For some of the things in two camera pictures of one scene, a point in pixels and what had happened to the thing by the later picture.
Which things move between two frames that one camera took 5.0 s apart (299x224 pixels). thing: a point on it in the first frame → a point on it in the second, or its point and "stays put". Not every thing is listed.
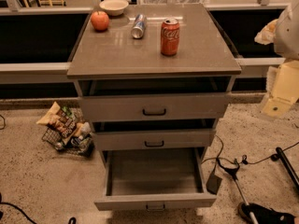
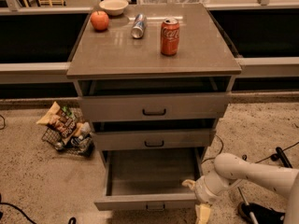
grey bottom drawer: [153, 179] stays put
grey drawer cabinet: [154, 79] stays put
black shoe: [263, 215] stays put
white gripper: [288, 35] → [202, 191]
